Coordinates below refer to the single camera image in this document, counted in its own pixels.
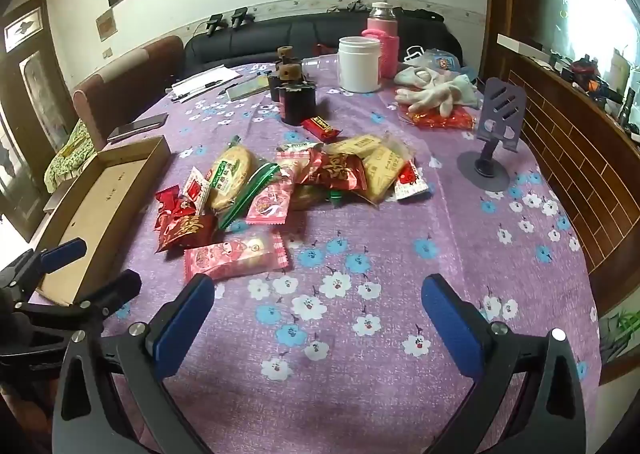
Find dark red gold snack pack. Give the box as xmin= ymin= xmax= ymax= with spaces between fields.
xmin=156 ymin=214 xmax=217 ymax=252

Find red crinkled candy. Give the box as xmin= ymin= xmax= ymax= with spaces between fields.
xmin=154 ymin=185 xmax=196 ymax=231

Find pink long snack pack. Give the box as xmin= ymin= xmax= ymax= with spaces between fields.
xmin=184 ymin=229 xmax=290 ymax=281

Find round cracker pack green stripe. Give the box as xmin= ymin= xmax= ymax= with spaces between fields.
xmin=206 ymin=135 xmax=280 ymax=232

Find red candy bar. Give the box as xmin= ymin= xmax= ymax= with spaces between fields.
xmin=302 ymin=117 xmax=341 ymax=143

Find shallow cardboard box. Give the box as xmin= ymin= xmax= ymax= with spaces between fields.
xmin=36 ymin=136 xmax=170 ymax=307

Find green floral cloth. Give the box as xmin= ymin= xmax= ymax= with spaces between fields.
xmin=43 ymin=119 xmax=96 ymax=194

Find black smartphone in case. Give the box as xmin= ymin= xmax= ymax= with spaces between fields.
xmin=107 ymin=112 xmax=168 ymax=143

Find brown armchair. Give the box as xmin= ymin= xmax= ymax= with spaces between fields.
xmin=72 ymin=36 xmax=184 ymax=151

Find purple floral tablecloth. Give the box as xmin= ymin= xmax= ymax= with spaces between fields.
xmin=166 ymin=56 xmax=600 ymax=453

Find black pen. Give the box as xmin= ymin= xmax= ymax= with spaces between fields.
xmin=203 ymin=80 xmax=222 ymax=88

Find white paper stack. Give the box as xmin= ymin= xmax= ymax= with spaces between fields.
xmin=167 ymin=66 xmax=240 ymax=102

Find white red small sachet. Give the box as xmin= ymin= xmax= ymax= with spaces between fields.
xmin=394 ymin=160 xmax=430 ymax=201

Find red shiny snack pack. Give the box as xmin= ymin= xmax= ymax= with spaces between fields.
xmin=297 ymin=151 xmax=367 ymax=191

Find small book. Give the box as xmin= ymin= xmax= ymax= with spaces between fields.
xmin=226 ymin=74 xmax=269 ymax=102

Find black tea tin red label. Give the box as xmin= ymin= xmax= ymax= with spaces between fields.
xmin=278 ymin=73 xmax=317 ymax=127

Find yellow biscuit pack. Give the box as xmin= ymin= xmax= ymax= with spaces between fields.
xmin=362 ymin=145 xmax=406 ymax=205
xmin=324 ymin=134 xmax=382 ymax=159

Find black leather sofa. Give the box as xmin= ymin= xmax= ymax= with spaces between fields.
xmin=182 ymin=7 xmax=463 ymax=76

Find red foil bag under gloves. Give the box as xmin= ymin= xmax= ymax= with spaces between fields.
xmin=408 ymin=105 xmax=475 ymax=131

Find black tea tin rear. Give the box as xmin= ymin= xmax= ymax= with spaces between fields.
xmin=268 ymin=46 xmax=304 ymax=102

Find purple phone stand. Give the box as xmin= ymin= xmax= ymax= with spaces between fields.
xmin=457 ymin=78 xmax=527 ymax=193

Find white work gloves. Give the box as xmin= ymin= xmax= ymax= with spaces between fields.
xmin=394 ymin=66 xmax=480 ymax=118

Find white plastic jar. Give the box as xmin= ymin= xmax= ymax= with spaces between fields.
xmin=337 ymin=36 xmax=381 ymax=93

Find pink thermos bottle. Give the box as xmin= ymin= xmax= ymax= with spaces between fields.
xmin=362 ymin=1 xmax=399 ymax=79

